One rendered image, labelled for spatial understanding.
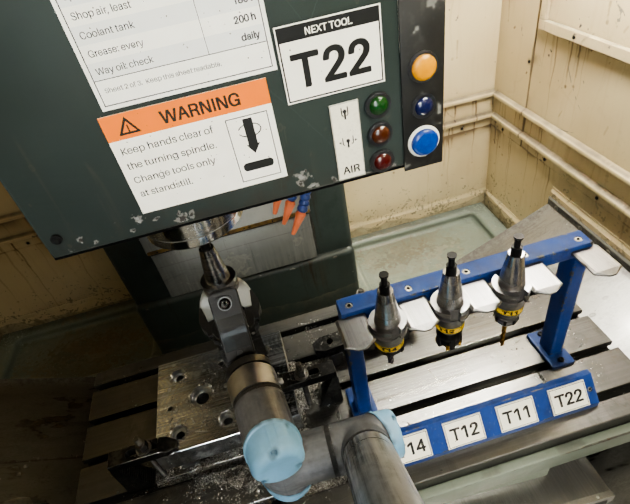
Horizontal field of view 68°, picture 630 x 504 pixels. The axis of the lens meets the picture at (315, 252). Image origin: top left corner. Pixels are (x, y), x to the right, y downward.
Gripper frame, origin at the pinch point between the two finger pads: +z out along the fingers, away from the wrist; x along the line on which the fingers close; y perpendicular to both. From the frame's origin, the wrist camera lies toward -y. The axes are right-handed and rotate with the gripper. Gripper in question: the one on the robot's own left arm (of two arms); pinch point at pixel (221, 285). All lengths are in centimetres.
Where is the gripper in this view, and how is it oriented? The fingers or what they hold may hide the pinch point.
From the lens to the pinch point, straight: 86.6
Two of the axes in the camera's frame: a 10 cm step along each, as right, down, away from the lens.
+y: 1.5, 7.5, 6.4
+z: -3.5, -5.7, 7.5
